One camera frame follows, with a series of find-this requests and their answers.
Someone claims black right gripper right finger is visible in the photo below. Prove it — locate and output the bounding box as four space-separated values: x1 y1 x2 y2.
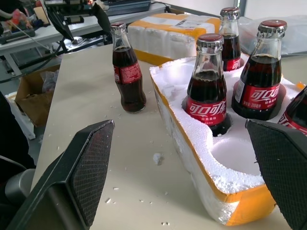
245 119 307 230

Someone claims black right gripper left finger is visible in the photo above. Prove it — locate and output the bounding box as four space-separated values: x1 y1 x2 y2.
7 119 115 230

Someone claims brown cardboard box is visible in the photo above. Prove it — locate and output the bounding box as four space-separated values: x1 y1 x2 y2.
14 64 61 127

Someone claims white workbench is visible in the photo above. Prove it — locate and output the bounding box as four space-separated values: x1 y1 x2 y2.
0 0 171 75

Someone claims glass cola bottle red label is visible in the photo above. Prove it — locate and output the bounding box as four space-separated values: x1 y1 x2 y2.
219 7 243 72
185 33 234 138
231 20 288 121
277 85 307 136
109 22 147 114

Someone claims white foam crate yellow tape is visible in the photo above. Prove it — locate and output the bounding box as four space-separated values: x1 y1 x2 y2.
149 53 307 227

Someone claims white cable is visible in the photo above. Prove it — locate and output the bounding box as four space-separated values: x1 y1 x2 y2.
9 21 56 57

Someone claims black cable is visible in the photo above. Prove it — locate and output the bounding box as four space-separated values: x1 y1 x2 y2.
0 42 66 84

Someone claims yellow taped white foam box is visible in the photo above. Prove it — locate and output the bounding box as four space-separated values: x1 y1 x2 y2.
127 12 222 67

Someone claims silver robot body part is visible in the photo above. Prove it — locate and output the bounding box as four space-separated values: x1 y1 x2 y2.
4 168 37 200

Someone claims crumpled plastic wrap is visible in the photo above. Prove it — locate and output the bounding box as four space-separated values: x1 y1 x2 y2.
40 69 60 93

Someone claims red and pink clutter item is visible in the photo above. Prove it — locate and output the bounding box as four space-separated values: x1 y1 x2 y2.
9 9 34 29

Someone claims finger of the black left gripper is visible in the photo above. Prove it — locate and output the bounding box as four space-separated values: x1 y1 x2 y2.
92 2 112 35
47 9 74 41

